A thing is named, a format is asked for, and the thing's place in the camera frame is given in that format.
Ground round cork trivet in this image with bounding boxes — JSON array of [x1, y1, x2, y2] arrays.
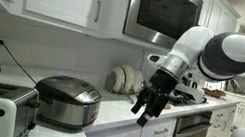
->
[[163, 102, 173, 112]]

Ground black stove cooktop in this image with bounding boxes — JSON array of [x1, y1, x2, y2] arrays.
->
[[166, 88, 209, 112]]

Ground silver rice cooker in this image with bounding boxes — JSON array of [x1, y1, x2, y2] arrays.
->
[[29, 71, 106, 134]]

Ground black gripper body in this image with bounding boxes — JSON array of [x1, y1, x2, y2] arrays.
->
[[146, 66, 182, 99]]

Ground chrome faucet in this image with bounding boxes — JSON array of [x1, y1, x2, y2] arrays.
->
[[226, 77, 241, 95]]

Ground white tall upper cabinets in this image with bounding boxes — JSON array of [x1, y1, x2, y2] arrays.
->
[[196, 0, 244, 39]]

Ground white drawer beside oven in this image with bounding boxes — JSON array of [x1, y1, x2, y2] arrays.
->
[[139, 113, 177, 137]]

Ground black toaster lever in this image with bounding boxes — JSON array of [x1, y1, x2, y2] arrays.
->
[[27, 97, 42, 111]]

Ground brown wooden bowl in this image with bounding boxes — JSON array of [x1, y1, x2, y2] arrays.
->
[[200, 87, 228, 100]]

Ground stainless steel microwave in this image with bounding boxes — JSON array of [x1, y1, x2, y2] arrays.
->
[[121, 0, 205, 54]]

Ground metal upper cabinet handle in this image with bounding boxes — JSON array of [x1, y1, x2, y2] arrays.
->
[[92, 0, 103, 24]]

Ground black rice cooker cable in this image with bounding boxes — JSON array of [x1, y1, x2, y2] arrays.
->
[[0, 39, 44, 85]]

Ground small dark appliance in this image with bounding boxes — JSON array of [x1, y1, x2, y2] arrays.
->
[[181, 72, 200, 90]]

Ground white drawer bank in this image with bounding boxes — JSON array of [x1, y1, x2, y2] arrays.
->
[[204, 100, 238, 137]]

